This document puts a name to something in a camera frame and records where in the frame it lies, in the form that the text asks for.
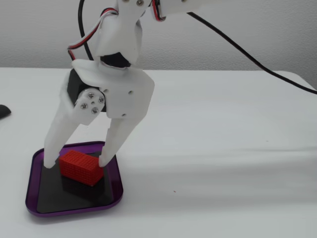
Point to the red studded cube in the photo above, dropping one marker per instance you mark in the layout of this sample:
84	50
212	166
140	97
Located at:
81	167

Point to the black flat object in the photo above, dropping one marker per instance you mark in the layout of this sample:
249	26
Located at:
4	111

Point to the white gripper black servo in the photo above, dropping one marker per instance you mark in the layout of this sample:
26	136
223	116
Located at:
129	95

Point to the purple metal tray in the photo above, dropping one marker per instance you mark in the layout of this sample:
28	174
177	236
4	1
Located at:
33	188

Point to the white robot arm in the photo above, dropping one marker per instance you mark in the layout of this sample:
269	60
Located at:
121	34

